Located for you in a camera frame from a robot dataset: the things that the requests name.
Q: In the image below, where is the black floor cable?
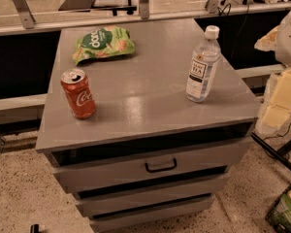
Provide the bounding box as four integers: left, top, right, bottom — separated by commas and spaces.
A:
262, 114, 291, 142

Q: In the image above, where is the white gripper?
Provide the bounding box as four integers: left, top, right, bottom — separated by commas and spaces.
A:
254, 11, 291, 128

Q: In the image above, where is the black wire basket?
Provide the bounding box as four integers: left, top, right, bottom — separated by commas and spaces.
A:
266, 184, 291, 233

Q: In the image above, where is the grey drawer cabinet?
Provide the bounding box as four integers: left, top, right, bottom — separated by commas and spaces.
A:
36, 18, 259, 233

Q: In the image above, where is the clear plastic water bottle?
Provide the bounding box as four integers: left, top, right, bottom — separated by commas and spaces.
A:
185, 25, 221, 103

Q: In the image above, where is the green chip bag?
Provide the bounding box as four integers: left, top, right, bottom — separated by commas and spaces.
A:
73, 25, 135, 65

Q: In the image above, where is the black drawer handle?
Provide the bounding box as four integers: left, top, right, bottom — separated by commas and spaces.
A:
145, 158, 178, 174

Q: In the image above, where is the red coke can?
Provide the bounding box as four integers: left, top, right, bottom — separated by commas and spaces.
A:
61, 68, 96, 119

